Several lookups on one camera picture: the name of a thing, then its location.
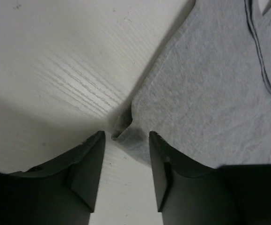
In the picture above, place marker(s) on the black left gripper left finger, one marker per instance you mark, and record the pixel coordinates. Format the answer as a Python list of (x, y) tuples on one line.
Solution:
[(61, 191)]

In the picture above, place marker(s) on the grey tank top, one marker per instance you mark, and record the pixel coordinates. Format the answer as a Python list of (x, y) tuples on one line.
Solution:
[(209, 93)]

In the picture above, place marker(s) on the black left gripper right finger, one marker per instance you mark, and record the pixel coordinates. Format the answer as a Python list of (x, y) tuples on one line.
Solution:
[(190, 193)]

